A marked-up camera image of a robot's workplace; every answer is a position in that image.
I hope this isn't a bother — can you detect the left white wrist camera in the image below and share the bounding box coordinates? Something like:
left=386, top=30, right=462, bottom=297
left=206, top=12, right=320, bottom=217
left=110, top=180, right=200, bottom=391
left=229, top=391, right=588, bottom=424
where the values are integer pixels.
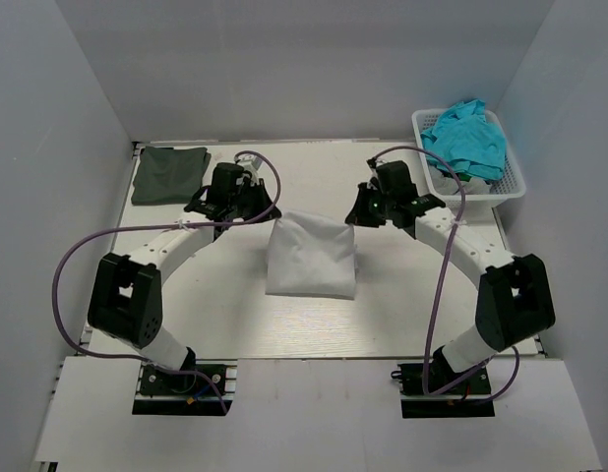
left=234, top=152, right=264, bottom=186

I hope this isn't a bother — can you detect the turquoise t-shirt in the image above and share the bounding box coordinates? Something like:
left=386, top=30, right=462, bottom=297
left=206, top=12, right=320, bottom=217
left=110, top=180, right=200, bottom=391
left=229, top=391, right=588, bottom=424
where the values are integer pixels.
left=420, top=99, right=507, bottom=182

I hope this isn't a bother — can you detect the grey garment in basket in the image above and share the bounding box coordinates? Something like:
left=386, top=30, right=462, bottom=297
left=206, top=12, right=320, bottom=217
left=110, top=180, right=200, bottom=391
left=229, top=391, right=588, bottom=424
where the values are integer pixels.
left=430, top=168, right=491, bottom=195

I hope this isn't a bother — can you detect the white t-shirt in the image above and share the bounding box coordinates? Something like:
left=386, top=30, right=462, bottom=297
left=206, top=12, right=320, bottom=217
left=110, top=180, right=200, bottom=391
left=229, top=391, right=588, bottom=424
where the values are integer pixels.
left=266, top=210, right=357, bottom=300

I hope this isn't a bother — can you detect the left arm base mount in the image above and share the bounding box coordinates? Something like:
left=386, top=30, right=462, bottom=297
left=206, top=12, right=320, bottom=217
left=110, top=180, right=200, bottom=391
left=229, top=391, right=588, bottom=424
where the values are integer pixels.
left=132, top=359, right=238, bottom=417

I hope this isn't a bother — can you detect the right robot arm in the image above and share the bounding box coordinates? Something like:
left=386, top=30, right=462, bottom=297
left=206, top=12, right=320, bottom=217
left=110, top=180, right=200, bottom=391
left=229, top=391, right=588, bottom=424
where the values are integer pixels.
left=345, top=159, right=556, bottom=392

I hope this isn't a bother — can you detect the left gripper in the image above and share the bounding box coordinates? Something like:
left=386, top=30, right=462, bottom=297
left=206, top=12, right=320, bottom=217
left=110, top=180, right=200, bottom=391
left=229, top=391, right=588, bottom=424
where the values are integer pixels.
left=229, top=178, right=281, bottom=224

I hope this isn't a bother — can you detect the folded dark green t-shirt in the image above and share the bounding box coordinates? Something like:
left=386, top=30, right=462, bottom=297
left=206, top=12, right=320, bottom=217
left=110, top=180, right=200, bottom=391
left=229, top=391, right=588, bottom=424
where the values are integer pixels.
left=131, top=147, right=212, bottom=207

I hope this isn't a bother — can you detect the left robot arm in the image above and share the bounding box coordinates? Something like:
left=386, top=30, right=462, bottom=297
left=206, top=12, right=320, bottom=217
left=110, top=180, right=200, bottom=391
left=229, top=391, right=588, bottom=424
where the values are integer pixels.
left=88, top=154, right=280, bottom=392

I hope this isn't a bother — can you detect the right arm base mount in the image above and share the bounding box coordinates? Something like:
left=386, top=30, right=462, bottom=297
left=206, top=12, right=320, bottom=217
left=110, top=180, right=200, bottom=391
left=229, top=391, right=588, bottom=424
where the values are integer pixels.
left=391, top=348, right=495, bottom=419

